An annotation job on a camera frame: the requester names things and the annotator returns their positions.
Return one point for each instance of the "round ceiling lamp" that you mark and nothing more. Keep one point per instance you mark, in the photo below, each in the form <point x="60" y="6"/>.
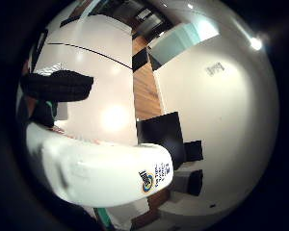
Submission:
<point x="256" y="43"/>

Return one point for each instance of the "white plastic bottle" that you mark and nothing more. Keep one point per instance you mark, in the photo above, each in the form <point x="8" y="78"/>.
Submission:
<point x="99" y="170"/>

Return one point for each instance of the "small black box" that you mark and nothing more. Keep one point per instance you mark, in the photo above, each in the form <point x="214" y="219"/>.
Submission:
<point x="193" y="150"/>

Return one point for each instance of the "frosted glass partition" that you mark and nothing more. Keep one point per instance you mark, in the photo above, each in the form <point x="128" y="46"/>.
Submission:
<point x="179" y="41"/>

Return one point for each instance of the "grey and black box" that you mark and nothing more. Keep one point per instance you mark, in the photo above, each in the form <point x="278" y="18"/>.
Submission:
<point x="191" y="183"/>

